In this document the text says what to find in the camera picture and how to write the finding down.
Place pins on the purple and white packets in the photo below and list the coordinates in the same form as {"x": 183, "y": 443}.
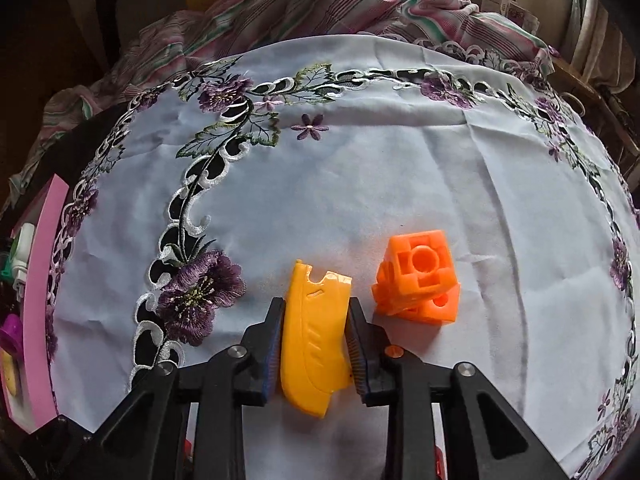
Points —
{"x": 522, "y": 17}

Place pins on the pink green striped sheet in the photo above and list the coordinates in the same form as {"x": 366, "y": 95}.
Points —
{"x": 325, "y": 5}

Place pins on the orange plastic block toy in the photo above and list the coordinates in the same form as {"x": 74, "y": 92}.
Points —
{"x": 420, "y": 260}

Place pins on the dark chair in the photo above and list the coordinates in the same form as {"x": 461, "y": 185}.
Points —
{"x": 110, "y": 15}

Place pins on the yellow curved plastic puzzle piece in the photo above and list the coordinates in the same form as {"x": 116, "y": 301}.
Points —
{"x": 310, "y": 340}

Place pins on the wooden desk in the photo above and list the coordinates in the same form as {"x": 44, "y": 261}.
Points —
{"x": 575, "y": 72}

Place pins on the white embroidered floral tablecloth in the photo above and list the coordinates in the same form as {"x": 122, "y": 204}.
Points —
{"x": 400, "y": 170}

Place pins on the magenta plastic spool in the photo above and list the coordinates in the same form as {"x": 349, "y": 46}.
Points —
{"x": 10, "y": 332}

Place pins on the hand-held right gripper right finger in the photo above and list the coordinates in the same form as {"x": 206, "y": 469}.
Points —
{"x": 357, "y": 355}

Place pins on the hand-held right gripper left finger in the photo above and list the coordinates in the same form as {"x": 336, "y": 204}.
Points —
{"x": 272, "y": 355}

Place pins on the white and green cube toy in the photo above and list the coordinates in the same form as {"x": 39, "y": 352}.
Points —
{"x": 22, "y": 250}

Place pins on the pink box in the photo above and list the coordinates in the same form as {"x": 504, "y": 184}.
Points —
{"x": 42, "y": 310}

